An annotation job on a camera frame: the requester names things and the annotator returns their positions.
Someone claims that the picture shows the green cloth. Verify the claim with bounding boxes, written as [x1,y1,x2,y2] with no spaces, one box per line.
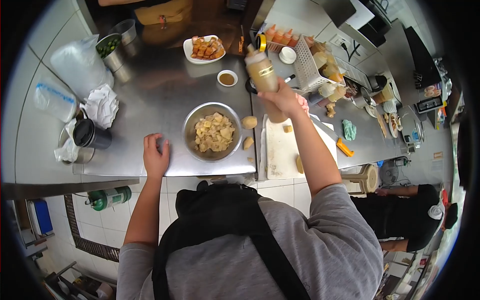
[342,119,357,141]

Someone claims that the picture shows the row of orange sauce bottles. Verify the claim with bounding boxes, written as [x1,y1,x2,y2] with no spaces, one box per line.
[264,24,301,48]

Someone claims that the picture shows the person's body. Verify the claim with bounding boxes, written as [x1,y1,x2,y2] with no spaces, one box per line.
[116,180,385,300]

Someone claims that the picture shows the pink cloth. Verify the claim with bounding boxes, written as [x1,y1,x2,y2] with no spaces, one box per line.
[295,93,310,117]

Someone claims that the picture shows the small white sauce dish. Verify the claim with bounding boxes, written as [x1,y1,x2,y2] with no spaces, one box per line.
[217,70,238,87]

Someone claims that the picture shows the steel cup with black lid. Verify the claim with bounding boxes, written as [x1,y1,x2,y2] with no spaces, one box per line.
[72,118,112,150]

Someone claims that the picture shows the white oval plate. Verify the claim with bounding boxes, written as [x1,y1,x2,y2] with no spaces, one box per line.
[183,35,226,65]

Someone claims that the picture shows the crumpled white paper napkins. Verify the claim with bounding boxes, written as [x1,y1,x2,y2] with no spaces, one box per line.
[80,83,119,130]

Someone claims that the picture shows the white cutting board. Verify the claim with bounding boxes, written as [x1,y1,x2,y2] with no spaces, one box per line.
[265,114,338,180]

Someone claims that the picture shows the stack of small white dishes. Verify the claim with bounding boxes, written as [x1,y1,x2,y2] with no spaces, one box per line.
[279,46,297,64]

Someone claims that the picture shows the floor drain grate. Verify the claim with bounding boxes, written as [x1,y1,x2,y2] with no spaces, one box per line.
[64,194,121,262]

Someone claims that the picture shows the pile of chopped pale pieces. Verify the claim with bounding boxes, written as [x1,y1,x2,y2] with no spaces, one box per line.
[194,112,236,153]

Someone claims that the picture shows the pile of fried meat pieces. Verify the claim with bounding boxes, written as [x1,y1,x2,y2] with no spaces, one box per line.
[190,35,225,61]

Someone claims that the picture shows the clear bag with blue print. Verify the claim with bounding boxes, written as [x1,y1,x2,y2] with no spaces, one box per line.
[34,77,77,124]

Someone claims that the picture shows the knife with orange handle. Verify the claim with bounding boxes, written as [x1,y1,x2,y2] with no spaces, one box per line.
[309,114,354,157]

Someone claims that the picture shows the plate of food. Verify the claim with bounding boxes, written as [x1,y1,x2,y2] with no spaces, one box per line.
[383,112,402,139]

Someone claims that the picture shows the person's left hand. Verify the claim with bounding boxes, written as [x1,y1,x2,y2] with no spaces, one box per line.
[143,133,171,179]

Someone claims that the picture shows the blue plastic bin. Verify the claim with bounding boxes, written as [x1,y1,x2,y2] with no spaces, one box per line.
[28,199,54,237]

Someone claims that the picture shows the large white plastic bag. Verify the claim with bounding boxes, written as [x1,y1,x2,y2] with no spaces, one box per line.
[50,34,114,99]

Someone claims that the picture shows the steel container with limes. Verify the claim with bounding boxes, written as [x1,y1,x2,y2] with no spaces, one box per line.
[95,33,126,73]

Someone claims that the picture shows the person's left fingers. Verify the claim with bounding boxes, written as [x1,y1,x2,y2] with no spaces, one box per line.
[143,133,163,151]

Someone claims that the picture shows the green gas cylinder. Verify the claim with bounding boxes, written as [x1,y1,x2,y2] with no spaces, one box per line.
[85,186,132,211]

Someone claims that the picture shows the beige plastic stool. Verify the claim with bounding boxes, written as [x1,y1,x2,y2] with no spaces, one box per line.
[341,164,379,196]

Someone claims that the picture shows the small floor fan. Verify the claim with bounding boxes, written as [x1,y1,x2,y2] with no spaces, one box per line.
[379,160,399,186]

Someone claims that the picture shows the brown sauce squeeze bottle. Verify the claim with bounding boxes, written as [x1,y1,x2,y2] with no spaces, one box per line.
[244,43,289,124]

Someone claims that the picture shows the group of pale squeeze bottles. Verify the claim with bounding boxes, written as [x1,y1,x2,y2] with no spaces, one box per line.
[308,35,347,103]

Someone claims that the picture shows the person's right hand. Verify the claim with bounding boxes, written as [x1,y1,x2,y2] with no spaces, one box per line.
[258,79,304,119]

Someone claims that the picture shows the white plastic basket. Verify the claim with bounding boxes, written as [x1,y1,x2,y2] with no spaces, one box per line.
[292,35,346,93]

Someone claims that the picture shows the steel pot with plastic bag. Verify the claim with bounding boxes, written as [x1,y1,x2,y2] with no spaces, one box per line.
[54,120,95,165]

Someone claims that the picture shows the steel mixing bowl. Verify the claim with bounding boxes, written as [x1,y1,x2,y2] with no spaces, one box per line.
[182,102,243,163]

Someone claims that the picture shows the empty steel container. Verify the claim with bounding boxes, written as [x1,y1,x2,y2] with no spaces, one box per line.
[109,19,141,57]

